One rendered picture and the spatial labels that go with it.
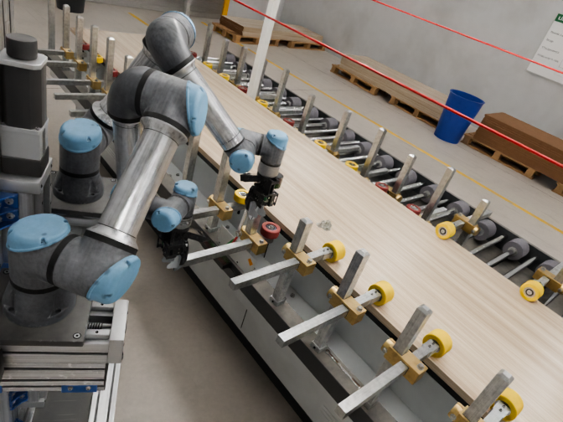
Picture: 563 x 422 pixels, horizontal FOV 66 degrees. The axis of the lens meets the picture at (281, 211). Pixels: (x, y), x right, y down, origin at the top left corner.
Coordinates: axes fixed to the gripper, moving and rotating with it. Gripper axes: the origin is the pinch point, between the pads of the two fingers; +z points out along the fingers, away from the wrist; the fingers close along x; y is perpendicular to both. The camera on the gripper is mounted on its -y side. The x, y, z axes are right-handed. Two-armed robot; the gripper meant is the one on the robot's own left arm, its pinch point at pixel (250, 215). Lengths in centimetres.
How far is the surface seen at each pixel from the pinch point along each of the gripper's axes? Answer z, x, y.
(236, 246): 14.5, -2.5, -0.2
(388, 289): 3, 26, 50
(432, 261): 10, 74, 44
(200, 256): 14.5, -19.0, 0.0
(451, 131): 83, 547, -182
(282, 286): 20.3, 6.1, 21.2
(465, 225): 6, 114, 36
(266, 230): 9.9, 11.3, 0.0
